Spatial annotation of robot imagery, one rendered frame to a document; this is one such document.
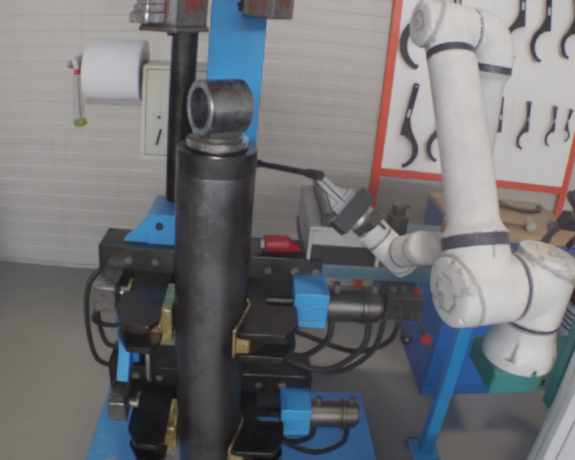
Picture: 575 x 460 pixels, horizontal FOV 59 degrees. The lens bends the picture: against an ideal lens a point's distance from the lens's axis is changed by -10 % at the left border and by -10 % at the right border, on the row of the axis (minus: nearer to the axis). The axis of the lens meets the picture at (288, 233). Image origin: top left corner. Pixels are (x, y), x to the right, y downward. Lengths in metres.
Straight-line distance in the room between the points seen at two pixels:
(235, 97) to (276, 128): 2.11
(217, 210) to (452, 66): 0.67
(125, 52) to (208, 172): 1.03
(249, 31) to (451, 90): 0.80
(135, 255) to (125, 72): 0.80
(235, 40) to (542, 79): 2.50
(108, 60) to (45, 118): 1.51
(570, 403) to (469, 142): 0.63
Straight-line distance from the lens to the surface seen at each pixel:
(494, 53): 1.37
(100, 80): 2.30
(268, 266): 1.77
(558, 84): 3.92
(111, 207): 3.78
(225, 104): 1.37
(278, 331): 1.54
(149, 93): 2.29
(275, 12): 1.51
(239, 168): 1.40
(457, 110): 1.21
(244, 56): 1.81
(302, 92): 3.45
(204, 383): 1.70
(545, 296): 1.23
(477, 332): 2.90
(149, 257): 1.80
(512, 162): 3.89
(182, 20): 1.22
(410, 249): 1.39
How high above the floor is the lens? 1.85
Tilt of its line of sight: 24 degrees down
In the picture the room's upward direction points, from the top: 6 degrees clockwise
